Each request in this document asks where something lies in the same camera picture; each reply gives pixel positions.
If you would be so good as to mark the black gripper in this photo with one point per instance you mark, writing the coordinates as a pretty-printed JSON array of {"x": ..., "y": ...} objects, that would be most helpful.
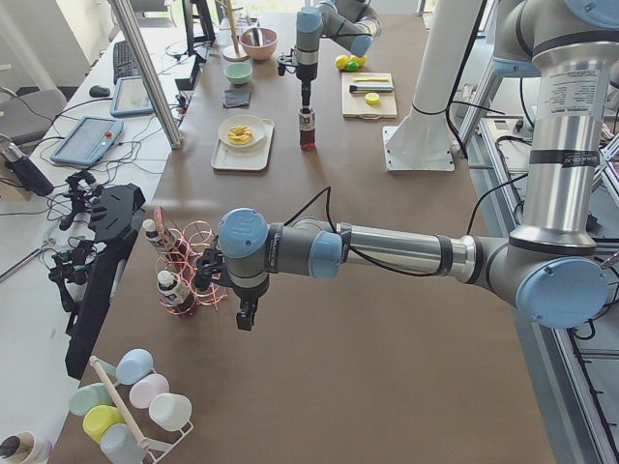
[
  {"x": 306, "y": 76},
  {"x": 248, "y": 296}
]

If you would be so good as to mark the tea bottle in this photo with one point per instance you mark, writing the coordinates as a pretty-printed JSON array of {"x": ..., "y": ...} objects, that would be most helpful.
[
  {"x": 307, "y": 129},
  {"x": 164, "y": 241},
  {"x": 175, "y": 294}
]

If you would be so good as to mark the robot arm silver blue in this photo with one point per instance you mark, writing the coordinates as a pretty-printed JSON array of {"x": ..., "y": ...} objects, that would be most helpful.
[
  {"x": 353, "y": 25},
  {"x": 546, "y": 267}
]

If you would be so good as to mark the cream rabbit tray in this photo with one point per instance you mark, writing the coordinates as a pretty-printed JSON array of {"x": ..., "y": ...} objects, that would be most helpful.
[{"x": 253, "y": 156}]

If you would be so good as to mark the green lime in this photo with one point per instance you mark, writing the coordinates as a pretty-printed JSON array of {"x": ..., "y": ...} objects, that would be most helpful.
[{"x": 352, "y": 67}]

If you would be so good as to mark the yellow plastic knife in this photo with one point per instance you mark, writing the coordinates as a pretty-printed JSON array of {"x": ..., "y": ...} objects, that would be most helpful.
[{"x": 371, "y": 78}]

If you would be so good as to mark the whole yellow lemon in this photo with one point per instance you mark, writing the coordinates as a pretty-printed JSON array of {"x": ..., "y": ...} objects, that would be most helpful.
[{"x": 361, "y": 60}]

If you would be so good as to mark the half lemon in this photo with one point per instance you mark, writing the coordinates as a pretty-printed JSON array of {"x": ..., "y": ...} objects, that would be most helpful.
[{"x": 372, "y": 98}]

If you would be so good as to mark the pink bowl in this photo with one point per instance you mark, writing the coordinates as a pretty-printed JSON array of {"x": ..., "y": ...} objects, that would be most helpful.
[{"x": 270, "y": 41}]

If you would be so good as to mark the grey folded cloth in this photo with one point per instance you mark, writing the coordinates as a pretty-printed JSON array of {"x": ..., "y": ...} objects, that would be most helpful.
[{"x": 236, "y": 97}]

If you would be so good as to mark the mint green bowl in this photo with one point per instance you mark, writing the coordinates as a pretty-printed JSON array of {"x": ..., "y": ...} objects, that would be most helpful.
[{"x": 238, "y": 73}]

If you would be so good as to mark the white round plate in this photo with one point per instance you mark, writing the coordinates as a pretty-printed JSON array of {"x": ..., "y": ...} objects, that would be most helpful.
[{"x": 257, "y": 125}]

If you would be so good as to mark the metal scoop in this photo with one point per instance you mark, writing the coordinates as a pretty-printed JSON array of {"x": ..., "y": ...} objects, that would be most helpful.
[{"x": 256, "y": 34}]

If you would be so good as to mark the wooden mug tree stand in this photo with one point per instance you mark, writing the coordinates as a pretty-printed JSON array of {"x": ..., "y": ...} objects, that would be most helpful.
[{"x": 232, "y": 53}]

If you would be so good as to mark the white cup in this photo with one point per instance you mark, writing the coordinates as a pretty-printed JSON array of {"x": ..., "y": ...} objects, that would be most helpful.
[{"x": 170, "y": 411}]

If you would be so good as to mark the pink cup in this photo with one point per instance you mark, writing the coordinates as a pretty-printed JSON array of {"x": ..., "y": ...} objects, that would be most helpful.
[{"x": 146, "y": 389}]

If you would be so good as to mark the green cup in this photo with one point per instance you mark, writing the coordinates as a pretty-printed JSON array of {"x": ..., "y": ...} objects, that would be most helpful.
[{"x": 88, "y": 397}]

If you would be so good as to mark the far blue teach pendant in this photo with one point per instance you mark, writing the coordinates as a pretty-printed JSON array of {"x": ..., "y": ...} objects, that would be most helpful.
[{"x": 130, "y": 98}]

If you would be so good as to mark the blue teach pendant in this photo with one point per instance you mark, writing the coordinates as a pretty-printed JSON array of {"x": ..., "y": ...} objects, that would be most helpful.
[
  {"x": 130, "y": 98},
  {"x": 90, "y": 139}
]

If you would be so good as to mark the yellow cup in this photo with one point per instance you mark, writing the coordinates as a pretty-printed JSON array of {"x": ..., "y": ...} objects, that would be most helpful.
[{"x": 99, "y": 419}]

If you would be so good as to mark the grey blue cup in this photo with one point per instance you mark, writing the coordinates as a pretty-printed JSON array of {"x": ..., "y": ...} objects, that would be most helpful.
[{"x": 120, "y": 447}]

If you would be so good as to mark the black keyboard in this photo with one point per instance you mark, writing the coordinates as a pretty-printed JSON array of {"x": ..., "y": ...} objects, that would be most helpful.
[{"x": 122, "y": 62}]

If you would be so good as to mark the black computer mouse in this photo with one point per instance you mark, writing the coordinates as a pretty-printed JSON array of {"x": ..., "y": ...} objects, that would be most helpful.
[{"x": 99, "y": 91}]

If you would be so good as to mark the near blue teach pendant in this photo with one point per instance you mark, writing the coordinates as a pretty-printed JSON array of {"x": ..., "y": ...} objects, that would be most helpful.
[{"x": 90, "y": 139}]

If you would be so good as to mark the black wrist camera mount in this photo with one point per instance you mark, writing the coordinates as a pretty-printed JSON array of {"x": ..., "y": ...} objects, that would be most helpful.
[{"x": 210, "y": 269}]

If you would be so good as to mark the braided ring bread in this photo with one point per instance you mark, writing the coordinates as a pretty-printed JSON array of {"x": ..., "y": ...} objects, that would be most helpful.
[{"x": 240, "y": 135}]

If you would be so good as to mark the copper wire bottle rack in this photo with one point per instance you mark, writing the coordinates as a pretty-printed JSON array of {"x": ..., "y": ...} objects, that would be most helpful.
[{"x": 193, "y": 239}]

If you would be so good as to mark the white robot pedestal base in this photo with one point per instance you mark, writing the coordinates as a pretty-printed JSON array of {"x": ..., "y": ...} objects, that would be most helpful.
[{"x": 422, "y": 140}]

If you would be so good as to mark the wooden rack handle rod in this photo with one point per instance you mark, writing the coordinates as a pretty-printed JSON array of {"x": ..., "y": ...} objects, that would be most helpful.
[{"x": 140, "y": 438}]

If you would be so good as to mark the white wire cup rack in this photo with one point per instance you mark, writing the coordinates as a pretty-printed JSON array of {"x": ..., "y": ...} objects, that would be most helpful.
[{"x": 160, "y": 441}]

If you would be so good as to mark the aluminium frame post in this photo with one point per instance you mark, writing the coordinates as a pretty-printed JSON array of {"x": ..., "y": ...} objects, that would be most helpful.
[{"x": 125, "y": 17}]

